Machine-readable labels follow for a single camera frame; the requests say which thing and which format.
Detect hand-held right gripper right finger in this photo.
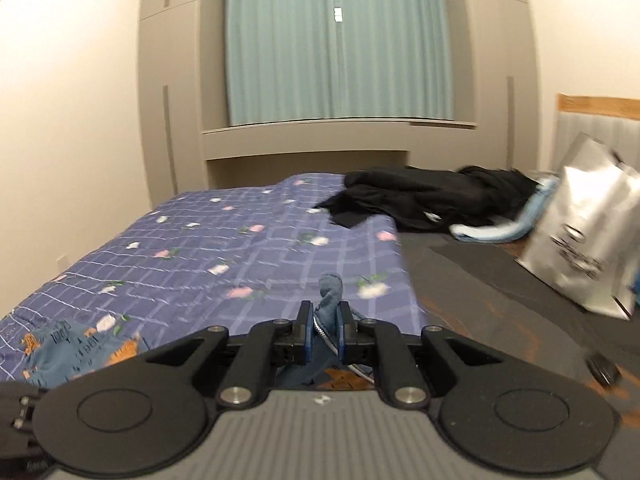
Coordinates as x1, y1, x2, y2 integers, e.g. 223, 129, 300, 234
337, 302, 507, 407

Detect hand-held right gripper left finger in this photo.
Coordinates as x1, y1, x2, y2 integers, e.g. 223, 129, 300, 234
144, 301, 317, 407

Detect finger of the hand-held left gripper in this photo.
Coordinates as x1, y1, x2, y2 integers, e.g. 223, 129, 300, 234
0, 382, 45, 461

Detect blue pants with orange print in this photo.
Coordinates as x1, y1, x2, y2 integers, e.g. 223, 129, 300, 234
20, 272, 377, 392

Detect purple checked floral blanket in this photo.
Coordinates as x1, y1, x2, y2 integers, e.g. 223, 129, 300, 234
0, 172, 429, 392

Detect black jacket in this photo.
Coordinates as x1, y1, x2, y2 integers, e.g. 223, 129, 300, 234
316, 166, 483, 234

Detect light blue cloth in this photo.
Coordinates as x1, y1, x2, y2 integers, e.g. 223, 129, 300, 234
449, 174, 560, 245

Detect black garment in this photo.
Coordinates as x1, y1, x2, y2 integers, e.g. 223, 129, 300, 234
459, 164, 543, 227

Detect white shopping bag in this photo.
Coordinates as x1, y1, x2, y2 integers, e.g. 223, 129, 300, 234
515, 131, 640, 320

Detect small black object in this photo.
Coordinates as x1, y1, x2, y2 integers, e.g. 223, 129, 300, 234
587, 354, 622, 387

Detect beige built-in wardrobe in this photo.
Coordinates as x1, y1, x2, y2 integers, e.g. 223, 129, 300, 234
137, 0, 545, 211

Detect teal curtain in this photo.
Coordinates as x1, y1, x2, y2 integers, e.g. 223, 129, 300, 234
222, 0, 456, 127

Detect wooden padded headboard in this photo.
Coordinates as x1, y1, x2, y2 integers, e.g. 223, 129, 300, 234
552, 92, 640, 187

